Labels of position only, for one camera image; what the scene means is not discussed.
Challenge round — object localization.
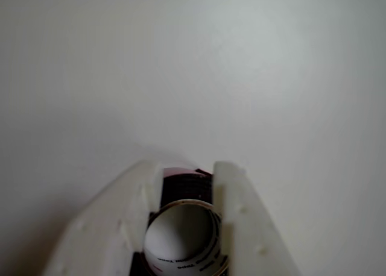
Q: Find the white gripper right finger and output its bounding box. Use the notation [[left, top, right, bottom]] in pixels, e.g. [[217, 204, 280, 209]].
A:
[[212, 160, 304, 276]]

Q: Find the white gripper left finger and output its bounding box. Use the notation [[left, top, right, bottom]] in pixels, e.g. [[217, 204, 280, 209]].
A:
[[42, 158, 166, 276]]

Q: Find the red tape roll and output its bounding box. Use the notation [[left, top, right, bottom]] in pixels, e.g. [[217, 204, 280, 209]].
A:
[[129, 166, 233, 276]]

